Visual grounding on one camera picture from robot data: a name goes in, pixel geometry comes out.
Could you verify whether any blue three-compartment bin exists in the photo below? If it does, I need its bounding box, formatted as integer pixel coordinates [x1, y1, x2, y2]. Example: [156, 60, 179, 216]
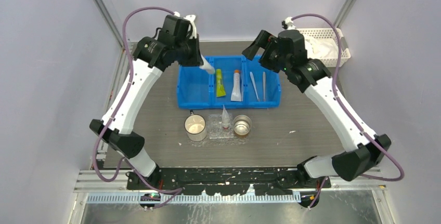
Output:
[176, 55, 281, 110]

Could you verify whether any white toothpaste tube orange cap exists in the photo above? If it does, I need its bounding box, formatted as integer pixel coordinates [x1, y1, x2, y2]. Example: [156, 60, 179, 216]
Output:
[230, 70, 243, 102]

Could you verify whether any white cloth in basket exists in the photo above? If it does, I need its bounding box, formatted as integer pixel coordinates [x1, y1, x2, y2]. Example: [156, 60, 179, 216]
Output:
[304, 35, 338, 59]

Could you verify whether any green toothpaste tube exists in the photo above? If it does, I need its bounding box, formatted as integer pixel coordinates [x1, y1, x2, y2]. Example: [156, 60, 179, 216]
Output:
[215, 69, 226, 98]

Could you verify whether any white plastic basket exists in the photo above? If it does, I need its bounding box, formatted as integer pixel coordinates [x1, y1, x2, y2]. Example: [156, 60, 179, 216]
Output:
[298, 28, 338, 68]

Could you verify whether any white toothpaste tube teal cap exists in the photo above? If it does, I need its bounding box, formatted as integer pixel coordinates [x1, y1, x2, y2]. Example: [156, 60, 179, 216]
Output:
[199, 55, 216, 75]

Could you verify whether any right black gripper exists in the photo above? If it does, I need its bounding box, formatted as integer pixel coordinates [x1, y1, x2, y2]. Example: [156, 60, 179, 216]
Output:
[242, 30, 290, 74]

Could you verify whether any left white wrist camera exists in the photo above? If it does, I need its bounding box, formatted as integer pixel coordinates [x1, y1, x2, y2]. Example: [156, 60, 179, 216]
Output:
[168, 13, 198, 41]

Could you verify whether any clear acrylic toothbrush holder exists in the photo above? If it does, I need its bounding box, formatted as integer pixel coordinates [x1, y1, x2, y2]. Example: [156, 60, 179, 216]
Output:
[207, 113, 234, 139]

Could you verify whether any steel cup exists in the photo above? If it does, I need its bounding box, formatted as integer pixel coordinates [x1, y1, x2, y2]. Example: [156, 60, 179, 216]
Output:
[233, 115, 252, 137]

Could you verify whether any aluminium frame extrusion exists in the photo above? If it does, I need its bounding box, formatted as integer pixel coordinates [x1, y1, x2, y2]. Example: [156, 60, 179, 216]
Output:
[74, 169, 388, 205]

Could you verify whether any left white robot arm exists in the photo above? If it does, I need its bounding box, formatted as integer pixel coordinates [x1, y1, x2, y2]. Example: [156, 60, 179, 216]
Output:
[89, 15, 208, 190]

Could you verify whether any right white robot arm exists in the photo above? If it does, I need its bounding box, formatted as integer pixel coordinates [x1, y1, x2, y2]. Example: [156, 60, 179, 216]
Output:
[242, 30, 391, 188]

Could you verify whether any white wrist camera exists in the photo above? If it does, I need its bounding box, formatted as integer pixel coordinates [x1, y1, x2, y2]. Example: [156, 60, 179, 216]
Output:
[281, 17, 297, 30]
[168, 13, 198, 41]

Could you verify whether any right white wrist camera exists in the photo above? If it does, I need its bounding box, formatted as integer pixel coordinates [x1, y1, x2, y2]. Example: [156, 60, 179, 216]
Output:
[281, 17, 297, 30]

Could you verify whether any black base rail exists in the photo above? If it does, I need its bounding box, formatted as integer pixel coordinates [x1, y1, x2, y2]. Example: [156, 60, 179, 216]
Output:
[125, 167, 331, 196]

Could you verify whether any white toothpaste tube red cap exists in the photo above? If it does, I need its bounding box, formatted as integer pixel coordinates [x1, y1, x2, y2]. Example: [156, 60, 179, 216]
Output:
[222, 105, 230, 129]

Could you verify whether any white-inside mug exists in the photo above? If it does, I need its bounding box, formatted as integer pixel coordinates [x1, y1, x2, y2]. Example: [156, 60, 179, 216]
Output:
[184, 110, 207, 142]

